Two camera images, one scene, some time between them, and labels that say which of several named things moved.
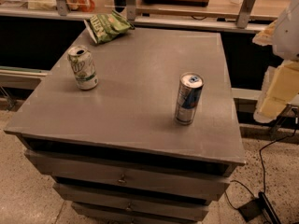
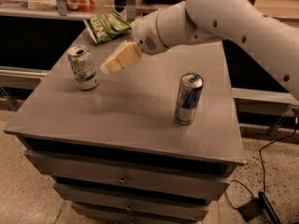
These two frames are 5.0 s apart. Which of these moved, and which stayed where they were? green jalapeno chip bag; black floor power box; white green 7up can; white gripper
Moved: white gripper
Stayed: green jalapeno chip bag; white green 7up can; black floor power box
